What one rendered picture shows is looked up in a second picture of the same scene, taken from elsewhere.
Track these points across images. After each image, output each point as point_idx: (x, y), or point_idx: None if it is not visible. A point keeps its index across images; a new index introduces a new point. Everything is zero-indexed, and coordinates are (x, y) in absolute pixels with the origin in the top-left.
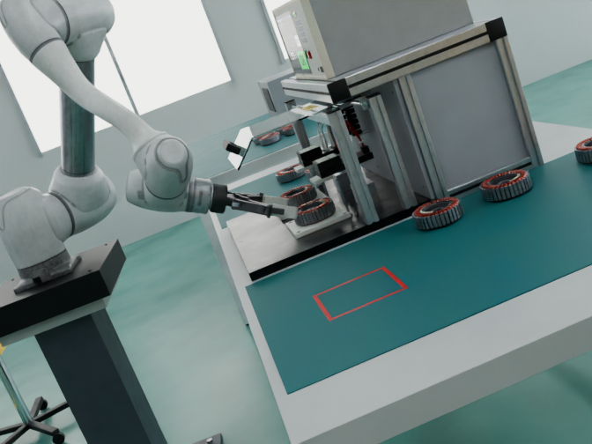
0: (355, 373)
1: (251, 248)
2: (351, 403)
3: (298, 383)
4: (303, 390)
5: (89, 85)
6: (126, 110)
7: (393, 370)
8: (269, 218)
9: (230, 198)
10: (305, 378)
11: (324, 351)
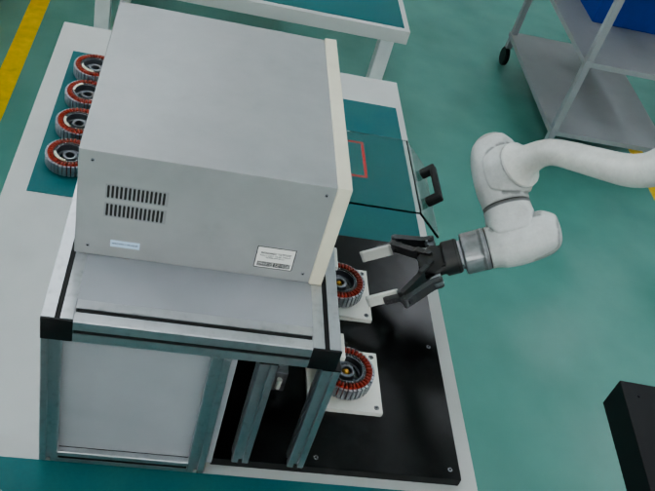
0: (360, 97)
1: (415, 306)
2: (366, 84)
3: (389, 110)
4: (387, 105)
5: (626, 155)
6: (553, 139)
7: (343, 87)
8: (390, 391)
9: (436, 245)
10: (385, 110)
11: (371, 121)
